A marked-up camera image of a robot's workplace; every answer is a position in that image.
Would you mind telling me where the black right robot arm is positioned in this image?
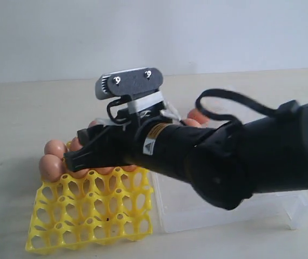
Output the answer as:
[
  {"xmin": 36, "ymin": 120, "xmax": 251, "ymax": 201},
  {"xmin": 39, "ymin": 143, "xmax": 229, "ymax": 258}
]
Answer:
[{"xmin": 64, "ymin": 104, "xmax": 308, "ymax": 210}]

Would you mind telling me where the yellow plastic egg tray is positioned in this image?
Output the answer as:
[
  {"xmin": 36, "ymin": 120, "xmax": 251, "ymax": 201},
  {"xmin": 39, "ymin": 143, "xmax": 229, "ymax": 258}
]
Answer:
[{"xmin": 25, "ymin": 167, "xmax": 153, "ymax": 255}]

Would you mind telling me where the clear plastic storage box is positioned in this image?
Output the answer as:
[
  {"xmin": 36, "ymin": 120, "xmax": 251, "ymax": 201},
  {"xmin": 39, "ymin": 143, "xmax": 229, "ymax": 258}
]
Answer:
[{"xmin": 150, "ymin": 86, "xmax": 308, "ymax": 233}]

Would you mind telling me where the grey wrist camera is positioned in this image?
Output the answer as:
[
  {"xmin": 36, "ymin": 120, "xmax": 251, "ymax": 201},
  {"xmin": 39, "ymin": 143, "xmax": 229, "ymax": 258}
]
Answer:
[{"xmin": 95, "ymin": 67, "xmax": 163, "ymax": 100}]

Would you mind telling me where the brown egg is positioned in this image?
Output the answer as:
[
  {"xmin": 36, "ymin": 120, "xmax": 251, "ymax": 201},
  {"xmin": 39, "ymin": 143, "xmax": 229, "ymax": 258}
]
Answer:
[
  {"xmin": 44, "ymin": 139, "xmax": 68, "ymax": 159},
  {"xmin": 39, "ymin": 154, "xmax": 66, "ymax": 182},
  {"xmin": 69, "ymin": 169, "xmax": 89, "ymax": 179},
  {"xmin": 122, "ymin": 165, "xmax": 137, "ymax": 172},
  {"xmin": 182, "ymin": 118, "xmax": 202, "ymax": 128},
  {"xmin": 88, "ymin": 120, "xmax": 104, "ymax": 128},
  {"xmin": 94, "ymin": 167, "xmax": 114, "ymax": 175},
  {"xmin": 187, "ymin": 108, "xmax": 210, "ymax": 125},
  {"xmin": 70, "ymin": 137, "xmax": 83, "ymax": 152}
]

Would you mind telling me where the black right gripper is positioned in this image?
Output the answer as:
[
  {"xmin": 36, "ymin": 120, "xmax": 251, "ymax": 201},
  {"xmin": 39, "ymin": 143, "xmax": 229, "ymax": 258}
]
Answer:
[{"xmin": 64, "ymin": 119, "xmax": 215, "ymax": 175}]

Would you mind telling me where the black cable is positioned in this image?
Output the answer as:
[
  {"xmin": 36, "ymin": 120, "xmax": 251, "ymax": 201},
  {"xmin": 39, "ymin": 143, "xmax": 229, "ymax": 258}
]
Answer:
[{"xmin": 106, "ymin": 89, "xmax": 299, "ymax": 127}]

